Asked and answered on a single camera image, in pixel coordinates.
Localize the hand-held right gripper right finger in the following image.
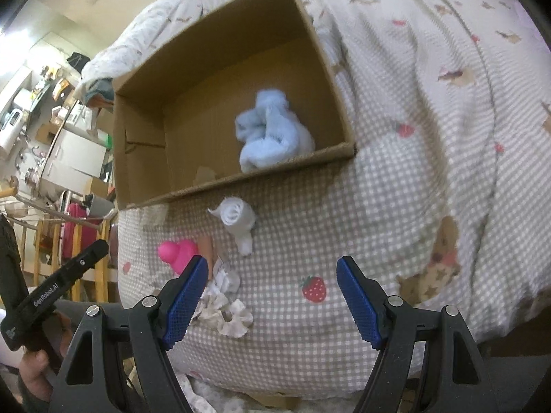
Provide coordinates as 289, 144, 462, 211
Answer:
336, 256, 500, 413

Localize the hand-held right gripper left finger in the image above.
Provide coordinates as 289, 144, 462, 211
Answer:
48, 255, 209, 413

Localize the white sock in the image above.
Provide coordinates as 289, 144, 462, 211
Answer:
207, 197, 257, 256

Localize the brown cardboard box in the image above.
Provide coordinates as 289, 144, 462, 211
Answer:
113, 0, 357, 211

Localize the person's left hand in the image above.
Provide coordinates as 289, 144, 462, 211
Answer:
16, 312, 74, 402

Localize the white paper tag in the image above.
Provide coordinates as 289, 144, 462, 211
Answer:
212, 257, 240, 293

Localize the magenta cloth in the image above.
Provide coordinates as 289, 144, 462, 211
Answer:
60, 203, 101, 262

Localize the checkered strawberry print blanket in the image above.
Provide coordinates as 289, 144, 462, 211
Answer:
115, 0, 551, 389

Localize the white cabinet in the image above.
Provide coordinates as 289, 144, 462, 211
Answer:
41, 127, 108, 190

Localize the cluttered desk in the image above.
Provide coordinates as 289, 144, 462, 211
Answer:
0, 52, 93, 156

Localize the dark teal cloth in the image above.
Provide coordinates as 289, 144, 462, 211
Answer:
82, 76, 116, 108

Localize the white quilted pillow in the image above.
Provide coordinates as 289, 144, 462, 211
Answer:
80, 0, 259, 91

